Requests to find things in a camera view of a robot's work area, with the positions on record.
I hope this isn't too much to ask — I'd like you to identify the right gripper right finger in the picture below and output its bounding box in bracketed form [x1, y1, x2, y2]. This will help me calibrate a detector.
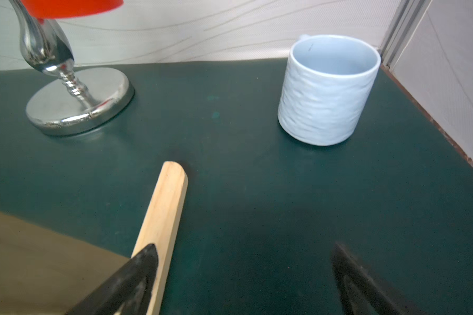
[331, 243, 426, 314]

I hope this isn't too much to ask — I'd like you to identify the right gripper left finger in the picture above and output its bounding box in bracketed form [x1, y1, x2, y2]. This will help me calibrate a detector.
[67, 244, 159, 314]

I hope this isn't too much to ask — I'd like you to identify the chrome glass holder stand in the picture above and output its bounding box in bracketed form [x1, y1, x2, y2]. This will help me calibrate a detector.
[11, 1, 135, 136]

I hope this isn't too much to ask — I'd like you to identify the light blue mug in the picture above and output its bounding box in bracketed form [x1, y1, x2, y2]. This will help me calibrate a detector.
[277, 35, 381, 146]

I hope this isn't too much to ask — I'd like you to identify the red plastic goblet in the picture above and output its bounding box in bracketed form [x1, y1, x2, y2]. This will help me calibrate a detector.
[21, 0, 124, 19]

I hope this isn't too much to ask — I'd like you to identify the wooden drying rack frame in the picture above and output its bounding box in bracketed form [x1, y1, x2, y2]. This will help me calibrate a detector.
[0, 160, 189, 315]

